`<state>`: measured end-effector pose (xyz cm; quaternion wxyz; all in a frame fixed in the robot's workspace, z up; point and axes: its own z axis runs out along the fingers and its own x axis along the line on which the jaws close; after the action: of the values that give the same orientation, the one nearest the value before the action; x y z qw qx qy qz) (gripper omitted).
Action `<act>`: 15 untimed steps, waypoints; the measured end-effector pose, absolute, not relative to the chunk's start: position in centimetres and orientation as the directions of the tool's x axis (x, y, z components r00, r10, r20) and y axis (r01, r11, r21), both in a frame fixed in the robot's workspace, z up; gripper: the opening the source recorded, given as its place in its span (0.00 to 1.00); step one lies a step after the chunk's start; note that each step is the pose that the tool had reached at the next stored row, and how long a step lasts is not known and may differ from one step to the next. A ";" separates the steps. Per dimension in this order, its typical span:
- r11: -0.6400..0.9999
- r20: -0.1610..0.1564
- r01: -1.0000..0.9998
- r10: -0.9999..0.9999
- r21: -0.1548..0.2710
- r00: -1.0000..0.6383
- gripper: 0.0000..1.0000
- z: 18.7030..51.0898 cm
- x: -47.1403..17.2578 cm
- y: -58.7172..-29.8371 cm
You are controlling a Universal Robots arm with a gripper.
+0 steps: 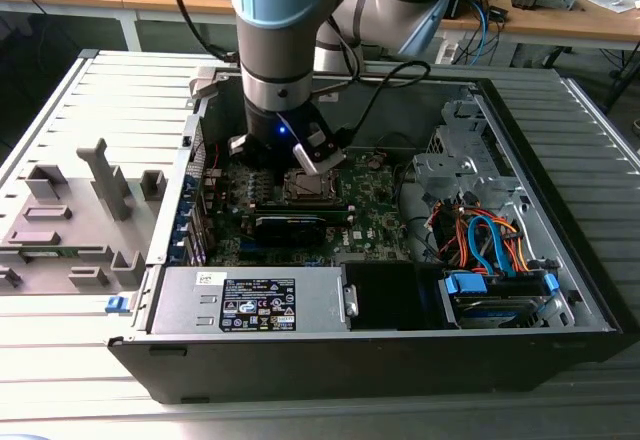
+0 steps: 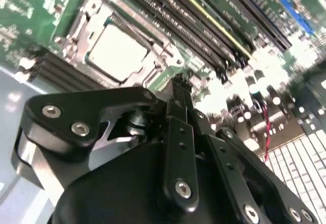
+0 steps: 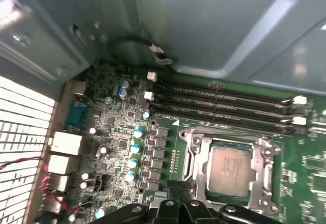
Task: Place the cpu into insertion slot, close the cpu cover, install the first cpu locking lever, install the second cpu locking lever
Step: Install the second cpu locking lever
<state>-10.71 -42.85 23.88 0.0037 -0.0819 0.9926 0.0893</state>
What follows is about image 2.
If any metal socket cover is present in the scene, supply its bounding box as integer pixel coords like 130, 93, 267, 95
66, 0, 169, 85

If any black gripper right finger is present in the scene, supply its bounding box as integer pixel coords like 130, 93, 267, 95
183, 80, 319, 224

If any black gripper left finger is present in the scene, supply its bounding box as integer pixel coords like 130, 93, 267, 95
19, 74, 200, 213

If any silver CPU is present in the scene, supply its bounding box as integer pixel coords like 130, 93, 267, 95
86, 24, 151, 82

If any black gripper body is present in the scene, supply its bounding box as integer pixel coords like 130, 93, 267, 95
50, 132, 319, 224

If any metal locking lever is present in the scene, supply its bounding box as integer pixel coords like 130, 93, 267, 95
108, 15, 179, 64

